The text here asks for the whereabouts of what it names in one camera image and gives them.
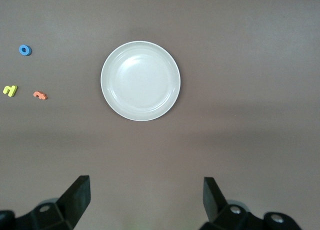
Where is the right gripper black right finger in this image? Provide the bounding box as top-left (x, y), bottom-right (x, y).
top-left (198, 177), bottom-right (266, 230)

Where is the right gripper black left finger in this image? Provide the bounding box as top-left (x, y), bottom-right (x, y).
top-left (15, 175), bottom-right (91, 230)

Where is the yellow foam letter h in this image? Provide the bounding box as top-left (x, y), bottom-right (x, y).
top-left (2, 85), bottom-right (18, 98)

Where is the blue foam letter o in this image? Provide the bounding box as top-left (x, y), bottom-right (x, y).
top-left (18, 45), bottom-right (33, 56)

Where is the beige round plate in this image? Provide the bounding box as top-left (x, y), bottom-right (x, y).
top-left (100, 41), bottom-right (181, 122)

